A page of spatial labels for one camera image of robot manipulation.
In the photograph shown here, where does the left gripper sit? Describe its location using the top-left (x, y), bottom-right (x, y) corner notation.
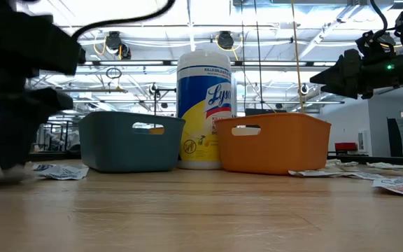
top-left (0, 75), bottom-right (43, 172)

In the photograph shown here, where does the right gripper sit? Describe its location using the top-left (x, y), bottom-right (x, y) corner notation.
top-left (309, 48), bottom-right (400, 99)

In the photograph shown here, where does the green striped bandage strip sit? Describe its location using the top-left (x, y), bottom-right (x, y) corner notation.
top-left (325, 158), bottom-right (360, 168)
top-left (366, 157), bottom-right (403, 171)

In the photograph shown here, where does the red storage bin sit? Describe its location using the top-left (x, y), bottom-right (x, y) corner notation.
top-left (334, 141), bottom-right (358, 152)

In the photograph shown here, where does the black panel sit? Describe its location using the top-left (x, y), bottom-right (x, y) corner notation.
top-left (386, 118), bottom-right (403, 158)

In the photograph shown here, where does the white packet red print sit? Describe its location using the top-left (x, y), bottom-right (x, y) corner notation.
top-left (344, 171), bottom-right (388, 181)
top-left (288, 169), bottom-right (349, 177)
top-left (372, 174), bottom-right (403, 199)

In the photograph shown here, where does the orange plastic bin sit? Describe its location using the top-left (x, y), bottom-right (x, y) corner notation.
top-left (214, 111), bottom-right (332, 176)

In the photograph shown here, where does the teal plastic bin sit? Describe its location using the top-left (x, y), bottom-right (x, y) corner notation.
top-left (78, 111), bottom-right (186, 174)

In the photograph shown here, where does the disinfecting wipes canister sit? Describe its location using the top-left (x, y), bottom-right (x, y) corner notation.
top-left (176, 48), bottom-right (233, 171)

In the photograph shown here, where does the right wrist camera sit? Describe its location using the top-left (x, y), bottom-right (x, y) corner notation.
top-left (354, 29), bottom-right (397, 59)

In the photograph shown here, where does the yellow drop cable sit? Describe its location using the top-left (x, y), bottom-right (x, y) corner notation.
top-left (290, 0), bottom-right (306, 113)

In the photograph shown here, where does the white wall box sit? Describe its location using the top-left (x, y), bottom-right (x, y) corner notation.
top-left (358, 129), bottom-right (370, 152)

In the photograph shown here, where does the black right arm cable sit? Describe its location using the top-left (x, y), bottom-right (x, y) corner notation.
top-left (369, 0), bottom-right (390, 36)

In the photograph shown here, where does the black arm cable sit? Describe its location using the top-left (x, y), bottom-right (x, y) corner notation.
top-left (71, 0), bottom-right (177, 39)
top-left (369, 0), bottom-right (390, 36)

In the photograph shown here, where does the black drop cable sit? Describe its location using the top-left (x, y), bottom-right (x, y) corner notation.
top-left (253, 0), bottom-right (264, 112)

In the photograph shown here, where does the thin black hanging cable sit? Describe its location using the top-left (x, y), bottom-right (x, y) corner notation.
top-left (239, 0), bottom-right (247, 113)

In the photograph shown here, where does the hanging black cable loop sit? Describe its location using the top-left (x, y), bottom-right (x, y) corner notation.
top-left (105, 66), bottom-right (122, 80)

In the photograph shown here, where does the ceiling cable reel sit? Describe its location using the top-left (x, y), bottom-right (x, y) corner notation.
top-left (104, 30), bottom-right (132, 60)
top-left (216, 30), bottom-right (236, 50)

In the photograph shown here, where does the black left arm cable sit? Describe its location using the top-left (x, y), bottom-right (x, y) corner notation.
top-left (71, 0), bottom-right (177, 39)

